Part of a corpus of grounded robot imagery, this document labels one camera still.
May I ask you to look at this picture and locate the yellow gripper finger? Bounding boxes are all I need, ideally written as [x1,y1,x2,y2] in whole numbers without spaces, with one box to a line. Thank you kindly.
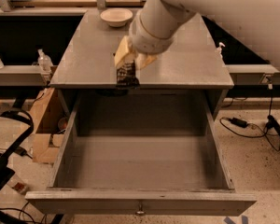
[135,53,157,70]
[114,35,136,69]

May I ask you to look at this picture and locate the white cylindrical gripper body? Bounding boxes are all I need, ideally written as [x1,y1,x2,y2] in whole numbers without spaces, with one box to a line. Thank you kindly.
[129,11,173,54]

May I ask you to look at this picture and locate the dark rxbar chocolate wrapper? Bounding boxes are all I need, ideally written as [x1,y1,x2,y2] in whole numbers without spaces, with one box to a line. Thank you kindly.
[117,63,140,88]

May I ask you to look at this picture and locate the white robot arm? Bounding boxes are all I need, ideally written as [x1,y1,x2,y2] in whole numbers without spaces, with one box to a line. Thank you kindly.
[114,0,280,72]

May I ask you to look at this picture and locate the grey cabinet with top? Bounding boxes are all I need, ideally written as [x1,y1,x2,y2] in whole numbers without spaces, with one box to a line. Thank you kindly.
[50,8,233,113]

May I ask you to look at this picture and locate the open grey top drawer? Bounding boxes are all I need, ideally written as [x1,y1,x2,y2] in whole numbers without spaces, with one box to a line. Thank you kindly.
[26,91,256,216]

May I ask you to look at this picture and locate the metal drawer knob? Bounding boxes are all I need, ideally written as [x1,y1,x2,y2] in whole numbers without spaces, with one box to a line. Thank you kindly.
[135,204,146,217]

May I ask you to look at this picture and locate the white ceramic bowl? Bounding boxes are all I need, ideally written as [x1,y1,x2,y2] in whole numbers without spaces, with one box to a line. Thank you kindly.
[100,8,133,28]

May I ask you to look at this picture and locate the clear pump bottle left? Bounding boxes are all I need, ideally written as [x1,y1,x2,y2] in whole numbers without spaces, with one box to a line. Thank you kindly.
[37,49,53,72]

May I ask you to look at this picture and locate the cardboard box on floor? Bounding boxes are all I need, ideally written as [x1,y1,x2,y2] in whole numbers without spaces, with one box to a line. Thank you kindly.
[29,88,63,163]

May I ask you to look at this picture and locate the grey shelf rail right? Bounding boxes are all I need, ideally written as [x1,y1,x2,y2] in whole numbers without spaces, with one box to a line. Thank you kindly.
[227,64,280,86]

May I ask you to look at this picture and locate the grey shelf rail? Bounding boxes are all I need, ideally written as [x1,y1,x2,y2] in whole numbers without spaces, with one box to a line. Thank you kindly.
[227,64,280,86]
[0,65,52,87]

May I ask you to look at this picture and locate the grey shelf rail left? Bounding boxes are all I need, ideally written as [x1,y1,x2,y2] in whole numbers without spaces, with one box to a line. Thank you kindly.
[0,65,52,87]

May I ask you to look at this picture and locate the black power adapter with cable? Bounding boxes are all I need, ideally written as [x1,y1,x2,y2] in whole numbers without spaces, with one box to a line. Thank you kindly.
[219,117,280,151]

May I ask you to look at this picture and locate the black frame at left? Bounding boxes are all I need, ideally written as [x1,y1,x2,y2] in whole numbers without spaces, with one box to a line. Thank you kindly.
[0,105,35,201]

